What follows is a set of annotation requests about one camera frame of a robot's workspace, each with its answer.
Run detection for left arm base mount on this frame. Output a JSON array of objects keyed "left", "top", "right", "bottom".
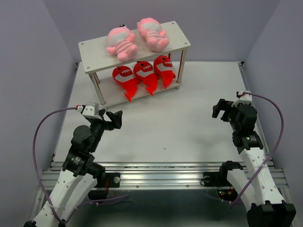
[{"left": 88, "top": 172, "right": 121, "bottom": 200}]

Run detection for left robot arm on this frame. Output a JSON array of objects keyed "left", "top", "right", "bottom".
[{"left": 24, "top": 103, "right": 123, "bottom": 227}]

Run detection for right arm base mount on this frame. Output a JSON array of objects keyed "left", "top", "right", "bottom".
[{"left": 200, "top": 172, "right": 238, "bottom": 202}]

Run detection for red clownfish plush toy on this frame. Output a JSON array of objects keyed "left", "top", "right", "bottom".
[{"left": 112, "top": 66, "right": 140, "bottom": 103}]

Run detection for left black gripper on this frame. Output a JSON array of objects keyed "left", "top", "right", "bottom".
[{"left": 89, "top": 108, "right": 122, "bottom": 152}]

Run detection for pink striped plush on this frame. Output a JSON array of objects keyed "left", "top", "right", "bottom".
[{"left": 106, "top": 25, "right": 138, "bottom": 62}]

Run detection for pink plush toy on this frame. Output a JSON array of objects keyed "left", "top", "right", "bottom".
[{"left": 137, "top": 17, "right": 170, "bottom": 52}]

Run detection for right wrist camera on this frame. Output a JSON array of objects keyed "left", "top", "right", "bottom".
[{"left": 232, "top": 90, "right": 252, "bottom": 107}]

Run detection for red shark plush toy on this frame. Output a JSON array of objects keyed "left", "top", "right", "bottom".
[{"left": 133, "top": 61, "right": 159, "bottom": 96}]

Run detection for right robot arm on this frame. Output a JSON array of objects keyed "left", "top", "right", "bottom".
[{"left": 212, "top": 98, "right": 296, "bottom": 227}]

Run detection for aluminium mounting rail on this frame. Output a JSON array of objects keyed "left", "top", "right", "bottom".
[{"left": 41, "top": 160, "right": 288, "bottom": 191}]

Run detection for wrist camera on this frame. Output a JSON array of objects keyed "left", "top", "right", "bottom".
[
  {"left": 81, "top": 103, "right": 101, "bottom": 119},
  {"left": 232, "top": 90, "right": 252, "bottom": 107}
]

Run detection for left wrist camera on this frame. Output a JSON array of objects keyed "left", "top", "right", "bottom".
[{"left": 81, "top": 103, "right": 101, "bottom": 119}]

